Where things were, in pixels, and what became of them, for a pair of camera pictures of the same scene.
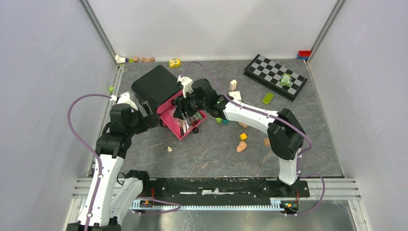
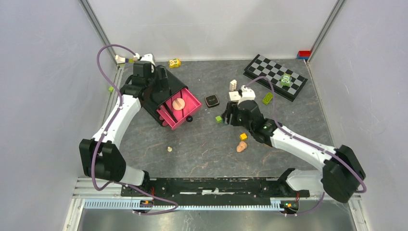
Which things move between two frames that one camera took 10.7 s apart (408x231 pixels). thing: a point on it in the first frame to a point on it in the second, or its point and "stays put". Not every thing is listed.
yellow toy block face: x=174 y=63 stays put
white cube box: x=236 y=95 stays put
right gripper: x=182 y=105 to x=231 y=109
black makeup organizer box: x=155 y=86 stays put
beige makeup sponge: x=242 y=146 stays put
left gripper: x=148 y=121 to x=162 y=83
